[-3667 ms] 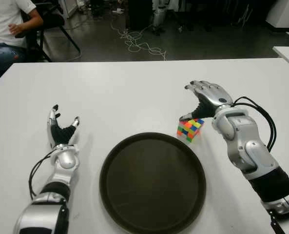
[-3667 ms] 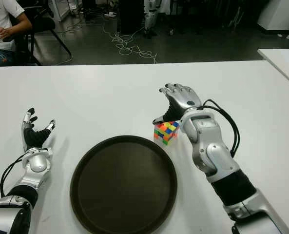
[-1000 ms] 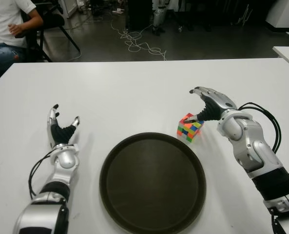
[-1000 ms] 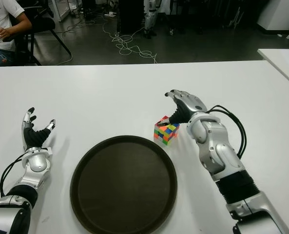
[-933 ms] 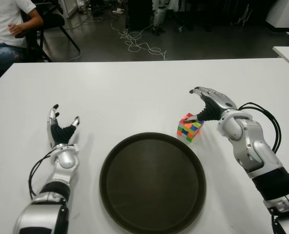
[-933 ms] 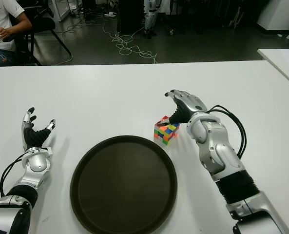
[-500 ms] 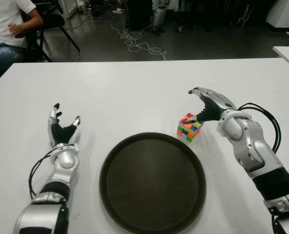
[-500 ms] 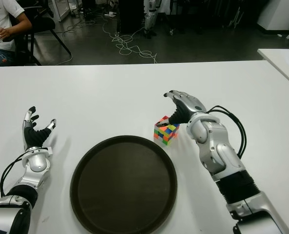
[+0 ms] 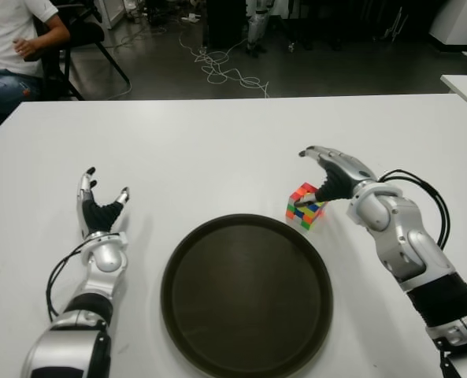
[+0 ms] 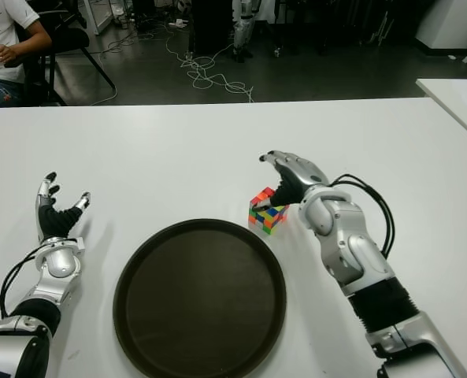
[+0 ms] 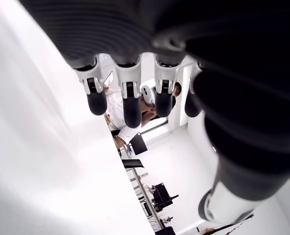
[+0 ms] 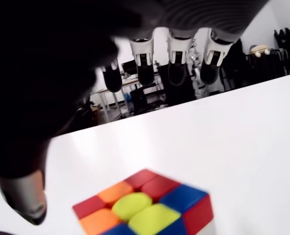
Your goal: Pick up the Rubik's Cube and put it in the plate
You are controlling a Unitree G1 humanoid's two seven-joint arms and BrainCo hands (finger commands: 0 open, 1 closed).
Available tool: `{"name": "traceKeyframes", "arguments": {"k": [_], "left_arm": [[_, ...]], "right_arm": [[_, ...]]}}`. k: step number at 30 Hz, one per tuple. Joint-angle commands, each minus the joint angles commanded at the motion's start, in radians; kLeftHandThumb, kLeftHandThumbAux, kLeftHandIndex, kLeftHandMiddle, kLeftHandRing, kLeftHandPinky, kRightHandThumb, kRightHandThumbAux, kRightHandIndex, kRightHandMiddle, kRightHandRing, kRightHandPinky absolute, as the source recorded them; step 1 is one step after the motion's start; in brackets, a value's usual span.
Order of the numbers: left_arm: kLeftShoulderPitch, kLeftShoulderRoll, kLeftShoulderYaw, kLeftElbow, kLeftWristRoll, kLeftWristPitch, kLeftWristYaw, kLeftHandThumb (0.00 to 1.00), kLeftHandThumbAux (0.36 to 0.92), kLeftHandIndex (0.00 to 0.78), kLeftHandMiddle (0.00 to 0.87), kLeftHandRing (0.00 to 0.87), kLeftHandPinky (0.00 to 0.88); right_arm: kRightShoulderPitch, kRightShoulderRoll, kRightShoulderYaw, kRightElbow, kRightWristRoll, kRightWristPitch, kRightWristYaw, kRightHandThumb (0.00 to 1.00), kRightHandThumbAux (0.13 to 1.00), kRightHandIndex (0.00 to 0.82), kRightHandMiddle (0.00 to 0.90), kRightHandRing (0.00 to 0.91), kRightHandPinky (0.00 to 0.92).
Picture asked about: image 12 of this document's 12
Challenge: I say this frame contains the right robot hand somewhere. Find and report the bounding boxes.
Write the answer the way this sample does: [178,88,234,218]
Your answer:
[0,0,274,226]

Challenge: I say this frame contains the multicolour Rubik's cube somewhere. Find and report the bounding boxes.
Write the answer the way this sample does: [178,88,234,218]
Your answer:
[72,168,214,235]

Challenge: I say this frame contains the white desk with monitor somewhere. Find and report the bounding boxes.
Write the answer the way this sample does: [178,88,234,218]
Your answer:
[90,61,165,123]

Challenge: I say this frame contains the silver humanoid robot legs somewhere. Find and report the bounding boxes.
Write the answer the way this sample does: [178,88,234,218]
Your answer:
[188,36,208,100]

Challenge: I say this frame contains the beige plush bag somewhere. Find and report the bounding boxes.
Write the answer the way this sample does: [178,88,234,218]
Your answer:
[248,44,270,58]

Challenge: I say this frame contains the black chair stack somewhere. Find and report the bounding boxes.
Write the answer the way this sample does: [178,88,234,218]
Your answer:
[273,26,290,75]

